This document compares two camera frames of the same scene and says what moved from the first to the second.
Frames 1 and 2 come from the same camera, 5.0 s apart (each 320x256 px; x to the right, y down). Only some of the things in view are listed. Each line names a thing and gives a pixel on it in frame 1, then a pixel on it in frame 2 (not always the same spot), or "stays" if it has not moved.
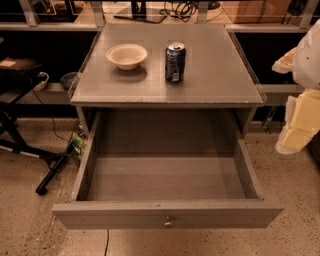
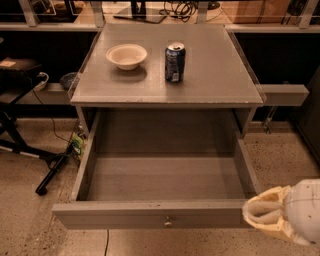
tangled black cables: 181,9 stays
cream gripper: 309,63 to 302,210
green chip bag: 78,144 stays
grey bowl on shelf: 69,79 stays
